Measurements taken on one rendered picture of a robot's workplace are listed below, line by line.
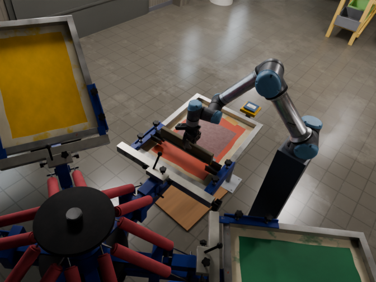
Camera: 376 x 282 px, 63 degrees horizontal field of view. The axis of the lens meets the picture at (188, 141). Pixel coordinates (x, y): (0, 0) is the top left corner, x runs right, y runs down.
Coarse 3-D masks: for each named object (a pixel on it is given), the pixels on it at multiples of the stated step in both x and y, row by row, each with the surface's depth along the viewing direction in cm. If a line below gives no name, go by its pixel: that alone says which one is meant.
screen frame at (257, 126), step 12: (180, 108) 230; (228, 108) 237; (168, 120) 219; (240, 120) 232; (252, 120) 229; (252, 132) 220; (144, 144) 201; (240, 156) 206; (168, 168) 188; (192, 180) 183
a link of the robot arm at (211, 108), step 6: (204, 108) 168; (210, 108) 169; (216, 108) 169; (204, 114) 167; (210, 114) 166; (216, 114) 166; (222, 114) 170; (204, 120) 170; (210, 120) 167; (216, 120) 166
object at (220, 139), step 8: (224, 120) 231; (216, 128) 224; (224, 128) 225; (232, 128) 226; (240, 128) 227; (208, 136) 217; (216, 136) 218; (224, 136) 219; (232, 136) 220; (200, 144) 210; (208, 144) 211; (216, 144) 212; (224, 144) 213; (232, 144) 214; (216, 152) 206; (224, 152) 207; (184, 160) 198; (192, 160) 199; (216, 160) 201; (184, 168) 193; (192, 168) 194; (200, 168) 195; (200, 176) 190
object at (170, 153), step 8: (184, 120) 226; (200, 120) 228; (200, 128) 222; (208, 128) 223; (168, 144) 207; (168, 152) 202; (176, 152) 203; (184, 152) 203; (168, 160) 197; (176, 160) 198
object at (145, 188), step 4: (148, 180) 173; (152, 180) 174; (144, 184) 171; (148, 184) 171; (152, 184) 172; (156, 184) 172; (160, 184) 178; (140, 188) 169; (144, 188) 169; (148, 188) 170; (152, 188) 170; (140, 192) 168; (144, 192) 167; (148, 192) 168; (152, 192) 173
